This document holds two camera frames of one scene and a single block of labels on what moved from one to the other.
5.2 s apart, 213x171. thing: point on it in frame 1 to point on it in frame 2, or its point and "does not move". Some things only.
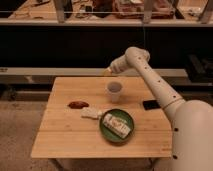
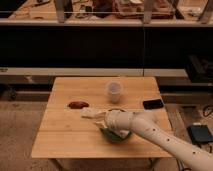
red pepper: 78,104 does not move
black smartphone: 151,104 does not move
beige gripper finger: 107,72 to 94,115
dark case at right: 200,68 does not move
